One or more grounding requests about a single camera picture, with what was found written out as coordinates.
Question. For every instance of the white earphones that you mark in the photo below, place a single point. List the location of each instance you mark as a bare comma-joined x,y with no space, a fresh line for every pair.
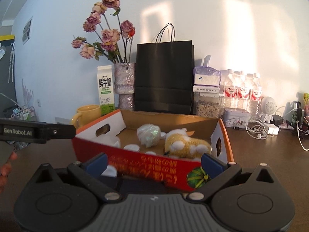
259,135

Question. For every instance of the floral tin box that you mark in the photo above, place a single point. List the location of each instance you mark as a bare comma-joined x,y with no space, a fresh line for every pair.
235,117

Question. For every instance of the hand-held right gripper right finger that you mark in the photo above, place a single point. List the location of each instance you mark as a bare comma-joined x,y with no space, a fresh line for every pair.
212,163

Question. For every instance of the red cardboard box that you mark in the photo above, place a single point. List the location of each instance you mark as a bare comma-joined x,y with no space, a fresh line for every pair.
144,166

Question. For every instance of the dried rose bouquet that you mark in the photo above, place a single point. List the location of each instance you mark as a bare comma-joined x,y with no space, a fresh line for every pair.
109,36

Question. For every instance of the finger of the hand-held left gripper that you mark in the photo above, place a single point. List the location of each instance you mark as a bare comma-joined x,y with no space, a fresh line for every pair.
60,131

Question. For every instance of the white flat box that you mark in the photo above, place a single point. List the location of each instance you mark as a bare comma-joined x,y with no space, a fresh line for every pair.
206,90

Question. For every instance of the black power adapter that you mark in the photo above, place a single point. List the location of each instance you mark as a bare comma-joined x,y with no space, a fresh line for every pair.
277,119

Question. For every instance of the pack of water bottles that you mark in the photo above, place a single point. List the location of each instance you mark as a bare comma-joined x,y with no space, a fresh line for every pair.
241,93

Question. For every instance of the yellow mug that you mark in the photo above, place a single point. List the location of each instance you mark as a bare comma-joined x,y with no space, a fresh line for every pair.
89,113

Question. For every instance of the clear jar of seeds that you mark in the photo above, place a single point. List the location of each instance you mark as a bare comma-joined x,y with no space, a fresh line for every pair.
207,107

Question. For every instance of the green spray bottle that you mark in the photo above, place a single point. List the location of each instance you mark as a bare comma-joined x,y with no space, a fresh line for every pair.
294,117

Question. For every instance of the person's left hand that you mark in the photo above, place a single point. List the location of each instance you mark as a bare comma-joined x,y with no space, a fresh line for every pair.
4,171

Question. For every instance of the purple tissue pack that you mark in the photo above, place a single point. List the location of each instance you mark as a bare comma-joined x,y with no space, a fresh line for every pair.
207,77

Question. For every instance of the iridescent plastic wrap ball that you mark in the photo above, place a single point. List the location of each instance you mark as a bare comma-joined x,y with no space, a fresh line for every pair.
148,135

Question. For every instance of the black paper bag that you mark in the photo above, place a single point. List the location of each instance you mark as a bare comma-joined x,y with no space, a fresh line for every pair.
164,77

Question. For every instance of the small white charger block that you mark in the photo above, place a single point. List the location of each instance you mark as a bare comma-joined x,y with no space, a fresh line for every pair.
272,129

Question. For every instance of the white robot-shaped speaker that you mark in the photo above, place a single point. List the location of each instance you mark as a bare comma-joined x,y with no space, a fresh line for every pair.
268,106

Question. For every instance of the grey cabinet with yellow top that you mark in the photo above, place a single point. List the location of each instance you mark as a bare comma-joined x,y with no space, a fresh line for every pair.
6,77

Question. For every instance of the white and yellow plush sheep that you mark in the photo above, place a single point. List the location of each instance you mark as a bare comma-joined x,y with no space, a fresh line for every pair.
183,145

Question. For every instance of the white plastic bottle cap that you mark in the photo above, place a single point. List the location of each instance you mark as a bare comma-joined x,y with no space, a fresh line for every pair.
150,153
163,135
111,171
131,148

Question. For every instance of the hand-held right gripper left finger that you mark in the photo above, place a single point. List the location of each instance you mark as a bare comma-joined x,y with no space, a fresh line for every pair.
97,163

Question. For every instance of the white milk carton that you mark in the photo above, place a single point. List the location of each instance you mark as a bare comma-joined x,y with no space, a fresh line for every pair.
105,89

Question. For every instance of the black rectangular device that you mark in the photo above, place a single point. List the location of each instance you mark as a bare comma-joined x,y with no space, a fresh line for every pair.
300,119

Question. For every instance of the purple wrapped vase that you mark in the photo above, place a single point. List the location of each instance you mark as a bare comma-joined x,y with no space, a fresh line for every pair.
124,79

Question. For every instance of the yellow snack packet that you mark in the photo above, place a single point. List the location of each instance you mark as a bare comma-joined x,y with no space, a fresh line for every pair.
306,106

